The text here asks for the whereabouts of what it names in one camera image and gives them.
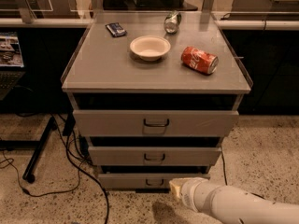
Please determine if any grey middle drawer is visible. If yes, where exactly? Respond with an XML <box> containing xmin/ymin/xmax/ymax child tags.
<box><xmin>89</xmin><ymin>147</ymin><xmax>221</xmax><ymax>166</ymax></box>

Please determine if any grey drawer cabinet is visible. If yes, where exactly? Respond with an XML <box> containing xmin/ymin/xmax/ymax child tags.
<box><xmin>62</xmin><ymin>11</ymin><xmax>252</xmax><ymax>178</ymax></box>

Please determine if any grey bottom drawer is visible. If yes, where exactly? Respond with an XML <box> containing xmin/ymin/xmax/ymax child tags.
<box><xmin>98</xmin><ymin>173</ymin><xmax>210</xmax><ymax>189</ymax></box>

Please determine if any black laptop on left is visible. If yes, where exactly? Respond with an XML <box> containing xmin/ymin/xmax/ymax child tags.
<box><xmin>0</xmin><ymin>32</ymin><xmax>25</xmax><ymax>100</ymax></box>

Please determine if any black cable on left floor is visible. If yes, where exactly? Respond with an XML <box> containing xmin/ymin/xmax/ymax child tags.
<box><xmin>0</xmin><ymin>113</ymin><xmax>110</xmax><ymax>224</ymax></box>

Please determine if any grey drawer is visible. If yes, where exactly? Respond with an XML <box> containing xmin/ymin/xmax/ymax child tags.
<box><xmin>73</xmin><ymin>110</ymin><xmax>238</xmax><ymax>137</ymax></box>
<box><xmin>98</xmin><ymin>173</ymin><xmax>210</xmax><ymax>189</ymax></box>
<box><xmin>89</xmin><ymin>147</ymin><xmax>221</xmax><ymax>166</ymax></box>

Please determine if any red cola can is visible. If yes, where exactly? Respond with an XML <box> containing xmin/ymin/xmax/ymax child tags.
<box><xmin>181</xmin><ymin>46</ymin><xmax>219</xmax><ymax>75</ymax></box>

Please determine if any green silver soda can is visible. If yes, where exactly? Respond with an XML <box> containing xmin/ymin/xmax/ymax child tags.
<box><xmin>164</xmin><ymin>10</ymin><xmax>181</xmax><ymax>34</ymax></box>

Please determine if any blue snack packet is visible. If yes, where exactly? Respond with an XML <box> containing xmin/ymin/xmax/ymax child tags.
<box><xmin>106</xmin><ymin>22</ymin><xmax>127</xmax><ymax>37</ymax></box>

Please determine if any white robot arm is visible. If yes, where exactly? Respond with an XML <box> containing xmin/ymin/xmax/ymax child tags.
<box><xmin>169</xmin><ymin>177</ymin><xmax>299</xmax><ymax>224</ymax></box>

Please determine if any grey top drawer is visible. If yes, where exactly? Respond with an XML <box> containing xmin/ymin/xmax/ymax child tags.
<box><xmin>73</xmin><ymin>110</ymin><xmax>238</xmax><ymax>137</ymax></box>

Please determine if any white paper bowl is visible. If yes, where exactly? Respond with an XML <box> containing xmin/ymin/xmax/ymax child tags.
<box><xmin>130</xmin><ymin>35</ymin><xmax>171</xmax><ymax>62</ymax></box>

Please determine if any white tan gripper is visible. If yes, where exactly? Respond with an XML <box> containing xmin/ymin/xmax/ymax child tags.
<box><xmin>169</xmin><ymin>177</ymin><xmax>208</xmax><ymax>201</ymax></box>

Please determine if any black stand leg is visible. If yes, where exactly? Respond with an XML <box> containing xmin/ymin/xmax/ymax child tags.
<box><xmin>0</xmin><ymin>118</ymin><xmax>57</xmax><ymax>183</ymax></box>

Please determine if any black cable on floor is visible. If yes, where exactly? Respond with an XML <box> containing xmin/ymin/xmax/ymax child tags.
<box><xmin>220</xmin><ymin>147</ymin><xmax>229</xmax><ymax>187</ymax></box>
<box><xmin>0</xmin><ymin>113</ymin><xmax>110</xmax><ymax>224</ymax></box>

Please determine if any white horizontal rail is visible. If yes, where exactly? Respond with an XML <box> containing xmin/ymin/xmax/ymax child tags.
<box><xmin>0</xmin><ymin>18</ymin><xmax>299</xmax><ymax>31</ymax></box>

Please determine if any black cable on right floor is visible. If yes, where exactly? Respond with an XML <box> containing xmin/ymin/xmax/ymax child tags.
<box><xmin>220</xmin><ymin>147</ymin><xmax>229</xmax><ymax>187</ymax></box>

